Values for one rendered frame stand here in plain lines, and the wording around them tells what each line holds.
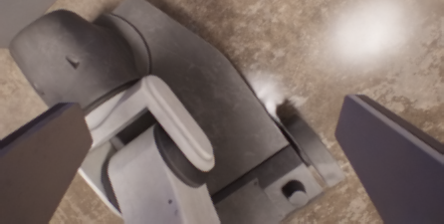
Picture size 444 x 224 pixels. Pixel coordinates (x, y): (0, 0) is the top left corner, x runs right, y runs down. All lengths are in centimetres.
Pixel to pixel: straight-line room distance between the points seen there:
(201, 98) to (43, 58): 30
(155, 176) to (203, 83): 24
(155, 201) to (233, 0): 55
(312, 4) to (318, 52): 13
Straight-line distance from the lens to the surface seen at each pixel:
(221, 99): 53
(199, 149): 40
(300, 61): 72
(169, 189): 38
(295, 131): 58
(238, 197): 59
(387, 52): 83
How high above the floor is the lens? 69
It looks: 81 degrees down
